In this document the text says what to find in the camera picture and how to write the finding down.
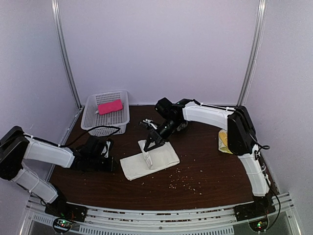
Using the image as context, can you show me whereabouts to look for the aluminium front rail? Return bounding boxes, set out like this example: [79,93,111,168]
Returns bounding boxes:
[17,193,305,235]

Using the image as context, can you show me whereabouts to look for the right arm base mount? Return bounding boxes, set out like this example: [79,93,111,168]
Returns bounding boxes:
[234,203,276,221]

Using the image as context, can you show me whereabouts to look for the right aluminium corner post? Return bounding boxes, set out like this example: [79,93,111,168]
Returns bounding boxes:
[236,0,267,106]

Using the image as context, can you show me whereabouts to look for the grey striped ceramic mug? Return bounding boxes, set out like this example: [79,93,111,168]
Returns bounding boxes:
[176,121,188,132]

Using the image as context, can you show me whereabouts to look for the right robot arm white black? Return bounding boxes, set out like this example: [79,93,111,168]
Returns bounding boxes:
[139,98,275,218]

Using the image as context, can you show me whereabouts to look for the white perforated plastic basket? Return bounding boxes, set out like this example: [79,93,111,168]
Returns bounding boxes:
[81,90,130,137]

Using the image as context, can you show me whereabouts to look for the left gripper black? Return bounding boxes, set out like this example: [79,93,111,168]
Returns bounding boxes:
[89,156,119,172]

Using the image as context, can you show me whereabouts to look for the beige towel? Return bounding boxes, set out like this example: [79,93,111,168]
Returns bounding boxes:
[120,140,180,181]

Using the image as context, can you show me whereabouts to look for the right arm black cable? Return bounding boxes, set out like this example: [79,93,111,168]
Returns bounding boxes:
[249,137,282,232]

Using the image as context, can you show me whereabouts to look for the aluminium corner post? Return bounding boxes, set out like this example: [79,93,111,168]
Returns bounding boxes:
[236,0,267,106]
[51,0,83,109]

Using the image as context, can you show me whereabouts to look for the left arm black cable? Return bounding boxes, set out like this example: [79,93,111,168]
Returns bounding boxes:
[58,125,121,149]

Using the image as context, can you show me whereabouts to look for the left aluminium corner post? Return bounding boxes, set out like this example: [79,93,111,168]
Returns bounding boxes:
[51,0,83,109]

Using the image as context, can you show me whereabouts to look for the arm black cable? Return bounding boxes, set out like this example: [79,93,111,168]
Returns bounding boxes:
[249,137,282,232]
[58,125,121,149]

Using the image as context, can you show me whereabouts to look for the yellow green patterned towel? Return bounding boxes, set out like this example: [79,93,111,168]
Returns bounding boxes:
[218,129,232,154]

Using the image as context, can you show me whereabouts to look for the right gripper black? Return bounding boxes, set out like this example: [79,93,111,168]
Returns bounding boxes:
[144,117,182,152]

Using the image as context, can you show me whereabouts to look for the pink microfibre towel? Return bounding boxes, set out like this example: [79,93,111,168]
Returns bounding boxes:
[97,99,123,115]

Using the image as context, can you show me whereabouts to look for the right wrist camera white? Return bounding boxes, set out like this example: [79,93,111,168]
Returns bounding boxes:
[138,118,158,130]

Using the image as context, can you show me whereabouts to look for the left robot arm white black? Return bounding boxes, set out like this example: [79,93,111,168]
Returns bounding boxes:
[0,126,117,217]

